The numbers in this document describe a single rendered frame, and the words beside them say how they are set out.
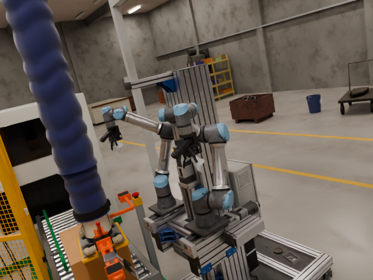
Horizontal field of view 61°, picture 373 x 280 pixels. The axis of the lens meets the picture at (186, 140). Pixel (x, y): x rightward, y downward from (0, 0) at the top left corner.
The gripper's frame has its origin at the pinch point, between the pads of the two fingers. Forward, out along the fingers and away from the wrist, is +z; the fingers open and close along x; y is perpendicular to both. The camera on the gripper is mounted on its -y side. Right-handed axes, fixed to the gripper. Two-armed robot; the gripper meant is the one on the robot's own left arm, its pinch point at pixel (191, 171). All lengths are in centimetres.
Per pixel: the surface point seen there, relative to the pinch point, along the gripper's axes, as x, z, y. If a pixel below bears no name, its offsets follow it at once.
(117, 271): 0, 29, -52
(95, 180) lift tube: 54, 1, -34
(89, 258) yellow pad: 48, 43, -52
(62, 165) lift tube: 57, -13, -49
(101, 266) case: 75, 68, -42
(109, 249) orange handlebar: 25, 31, -46
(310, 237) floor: 58, 152, 167
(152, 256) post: 120, 112, 15
